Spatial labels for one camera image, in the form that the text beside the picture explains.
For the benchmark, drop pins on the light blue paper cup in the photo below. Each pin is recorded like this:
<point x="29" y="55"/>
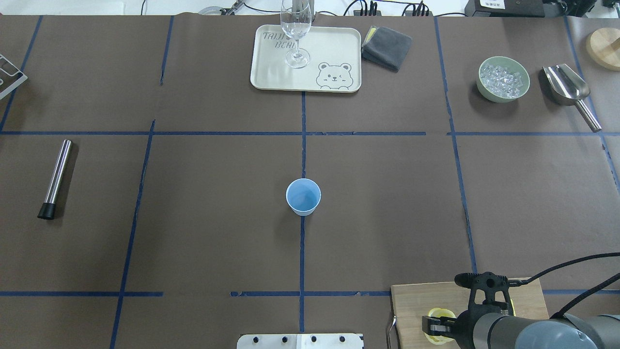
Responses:
<point x="303" y="196"/>

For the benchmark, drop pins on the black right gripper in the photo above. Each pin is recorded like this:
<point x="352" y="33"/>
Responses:
<point x="464" y="326"/>

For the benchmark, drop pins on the white cup rack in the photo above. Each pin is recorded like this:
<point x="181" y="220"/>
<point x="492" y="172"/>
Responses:
<point x="10" y="77"/>

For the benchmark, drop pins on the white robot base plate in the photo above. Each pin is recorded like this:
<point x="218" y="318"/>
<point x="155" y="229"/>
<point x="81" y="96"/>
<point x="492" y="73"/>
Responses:
<point x="301" y="341"/>

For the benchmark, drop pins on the clear wine glass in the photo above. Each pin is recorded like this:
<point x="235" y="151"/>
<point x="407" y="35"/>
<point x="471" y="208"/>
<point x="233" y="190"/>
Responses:
<point x="296" y="21"/>

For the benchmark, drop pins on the wooden cup tree stand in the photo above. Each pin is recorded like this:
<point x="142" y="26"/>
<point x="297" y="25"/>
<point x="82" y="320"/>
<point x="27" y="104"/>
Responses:
<point x="603" y="46"/>

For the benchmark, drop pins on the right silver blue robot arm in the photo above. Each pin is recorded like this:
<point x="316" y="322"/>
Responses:
<point x="489" y="321"/>

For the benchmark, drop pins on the steel ice scoop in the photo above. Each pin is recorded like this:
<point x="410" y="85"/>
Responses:
<point x="569" y="89"/>

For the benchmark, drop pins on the cream bear tray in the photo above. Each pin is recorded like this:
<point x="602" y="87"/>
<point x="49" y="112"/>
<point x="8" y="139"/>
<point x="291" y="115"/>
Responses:
<point x="334" y="65"/>

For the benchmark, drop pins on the black computer box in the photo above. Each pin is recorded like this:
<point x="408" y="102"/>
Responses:
<point x="528" y="8"/>

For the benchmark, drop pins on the grey folded cloth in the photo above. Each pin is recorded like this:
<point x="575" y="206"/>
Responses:
<point x="386" y="47"/>

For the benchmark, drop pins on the green bowl of ice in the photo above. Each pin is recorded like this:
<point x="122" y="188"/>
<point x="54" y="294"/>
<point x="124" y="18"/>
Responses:
<point x="502" y="79"/>

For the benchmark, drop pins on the steel muddler black tip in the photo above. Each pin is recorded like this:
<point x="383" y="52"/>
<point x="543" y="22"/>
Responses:
<point x="47" y="210"/>

